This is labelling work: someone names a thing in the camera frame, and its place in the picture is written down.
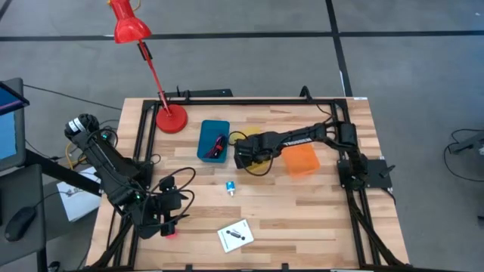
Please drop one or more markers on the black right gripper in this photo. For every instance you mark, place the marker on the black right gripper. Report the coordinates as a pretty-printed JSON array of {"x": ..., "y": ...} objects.
[{"x": 255, "y": 149}]

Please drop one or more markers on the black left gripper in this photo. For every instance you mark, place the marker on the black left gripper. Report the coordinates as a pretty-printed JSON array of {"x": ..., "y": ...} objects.
[{"x": 166, "y": 206}]

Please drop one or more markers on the small red cube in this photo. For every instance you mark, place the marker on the small red cube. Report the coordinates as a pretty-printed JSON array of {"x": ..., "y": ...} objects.
[{"x": 172, "y": 236}]

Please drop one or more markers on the orange plastic bin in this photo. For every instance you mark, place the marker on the orange plastic bin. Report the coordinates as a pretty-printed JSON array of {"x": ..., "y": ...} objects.
[{"x": 300, "y": 160}]

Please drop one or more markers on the white card with black print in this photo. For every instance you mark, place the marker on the white card with black print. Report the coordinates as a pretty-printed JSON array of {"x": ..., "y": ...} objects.
[{"x": 228, "y": 242}]

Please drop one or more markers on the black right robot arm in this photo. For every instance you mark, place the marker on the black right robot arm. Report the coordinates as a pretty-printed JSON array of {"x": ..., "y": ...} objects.
[{"x": 302, "y": 138}]

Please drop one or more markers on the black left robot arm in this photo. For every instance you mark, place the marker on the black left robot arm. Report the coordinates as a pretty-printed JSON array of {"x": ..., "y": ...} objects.
[{"x": 109, "y": 170}]

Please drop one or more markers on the yellow plastic bin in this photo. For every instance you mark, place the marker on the yellow plastic bin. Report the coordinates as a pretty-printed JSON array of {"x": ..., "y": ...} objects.
[{"x": 254, "y": 131}]

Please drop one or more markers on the blue plastic bin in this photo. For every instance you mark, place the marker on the blue plastic bin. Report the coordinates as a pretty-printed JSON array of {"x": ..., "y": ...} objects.
[{"x": 210, "y": 130}]

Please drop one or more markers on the small blue white bottle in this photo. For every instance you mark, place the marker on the small blue white bottle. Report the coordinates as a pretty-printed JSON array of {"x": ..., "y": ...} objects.
[{"x": 230, "y": 186}]

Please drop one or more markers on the black mounting bar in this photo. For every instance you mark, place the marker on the black mounting bar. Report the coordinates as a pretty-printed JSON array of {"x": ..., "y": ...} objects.
[{"x": 208, "y": 93}]

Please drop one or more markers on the white cardboard box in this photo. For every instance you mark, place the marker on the white cardboard box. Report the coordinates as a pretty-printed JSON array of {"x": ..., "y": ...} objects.
[{"x": 75, "y": 204}]

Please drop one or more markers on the black side desk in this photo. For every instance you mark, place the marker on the black side desk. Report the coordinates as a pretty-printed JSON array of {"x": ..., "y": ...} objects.
[{"x": 22, "y": 189}]

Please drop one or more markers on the black computer mouse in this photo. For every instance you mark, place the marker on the black computer mouse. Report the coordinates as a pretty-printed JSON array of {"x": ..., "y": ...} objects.
[{"x": 19, "y": 223}]

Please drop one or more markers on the red desk lamp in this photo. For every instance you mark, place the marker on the red desk lamp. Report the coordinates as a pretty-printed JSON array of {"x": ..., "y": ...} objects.
[{"x": 128, "y": 26}]

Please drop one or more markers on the monitor with blue screen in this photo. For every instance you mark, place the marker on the monitor with blue screen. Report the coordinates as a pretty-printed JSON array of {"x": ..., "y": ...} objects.
[{"x": 9, "y": 140}]

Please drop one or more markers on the thin tilted dark screen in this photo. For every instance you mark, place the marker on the thin tilted dark screen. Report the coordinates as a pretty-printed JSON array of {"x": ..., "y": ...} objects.
[{"x": 11, "y": 99}]

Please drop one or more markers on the black aluminium table frame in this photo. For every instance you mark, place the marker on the black aluminium table frame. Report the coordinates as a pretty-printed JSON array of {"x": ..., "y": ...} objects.
[{"x": 246, "y": 102}]

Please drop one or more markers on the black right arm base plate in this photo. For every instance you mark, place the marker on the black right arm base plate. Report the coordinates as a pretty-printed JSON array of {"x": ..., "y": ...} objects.
[{"x": 378, "y": 174}]

